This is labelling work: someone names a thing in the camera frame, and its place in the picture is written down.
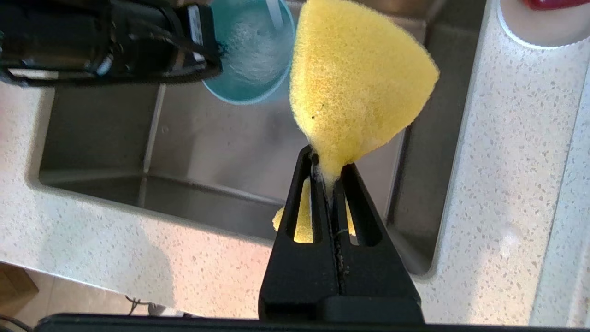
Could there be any black floor cable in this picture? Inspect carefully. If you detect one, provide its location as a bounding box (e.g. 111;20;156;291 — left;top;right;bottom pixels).
124;296;153;316

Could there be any teal bowl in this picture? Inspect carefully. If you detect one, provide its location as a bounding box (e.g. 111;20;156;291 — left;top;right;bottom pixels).
202;0;296;106

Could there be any dark red apple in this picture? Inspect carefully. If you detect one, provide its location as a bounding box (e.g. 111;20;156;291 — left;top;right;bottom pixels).
523;0;590;11

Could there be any stainless steel sink basin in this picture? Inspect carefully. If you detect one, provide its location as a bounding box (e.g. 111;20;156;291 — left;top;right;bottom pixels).
30;0;487;277

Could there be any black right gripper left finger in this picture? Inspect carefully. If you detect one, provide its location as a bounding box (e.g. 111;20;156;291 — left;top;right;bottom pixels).
258;145;342;322

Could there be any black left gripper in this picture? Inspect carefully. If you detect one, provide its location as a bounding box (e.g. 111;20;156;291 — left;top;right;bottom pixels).
108;0;224;83

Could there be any yellow green sponge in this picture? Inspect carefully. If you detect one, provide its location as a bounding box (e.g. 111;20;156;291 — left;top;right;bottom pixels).
272;0;440;244

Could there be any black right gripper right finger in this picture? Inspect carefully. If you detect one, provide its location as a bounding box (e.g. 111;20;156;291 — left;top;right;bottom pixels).
332;162;424;322

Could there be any small white fruit dish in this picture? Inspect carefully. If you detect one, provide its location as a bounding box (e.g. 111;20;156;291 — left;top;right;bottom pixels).
498;0;590;49

